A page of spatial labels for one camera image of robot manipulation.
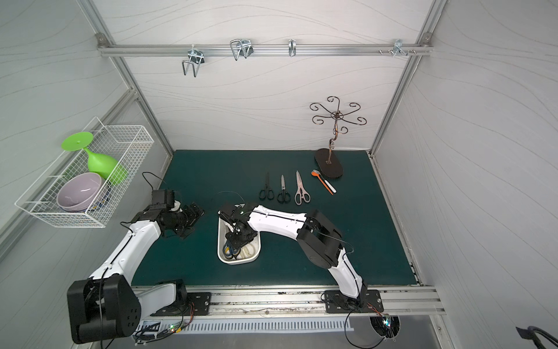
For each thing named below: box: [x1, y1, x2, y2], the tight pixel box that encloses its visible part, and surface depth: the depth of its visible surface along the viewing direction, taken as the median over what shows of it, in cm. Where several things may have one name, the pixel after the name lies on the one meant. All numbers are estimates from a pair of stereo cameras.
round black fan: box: [369, 314, 401, 342], surface depth 73 cm
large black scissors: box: [258, 171, 274, 201], surface depth 106 cm
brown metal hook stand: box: [309, 95, 368, 179], surface depth 98 cm
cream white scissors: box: [239, 242, 256, 259], surface depth 86 cm
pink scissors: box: [294, 170, 311, 206], surface depth 106 cm
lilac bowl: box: [56, 172, 103, 213], surface depth 62 cm
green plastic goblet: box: [61, 131, 128, 186], surface depth 64 cm
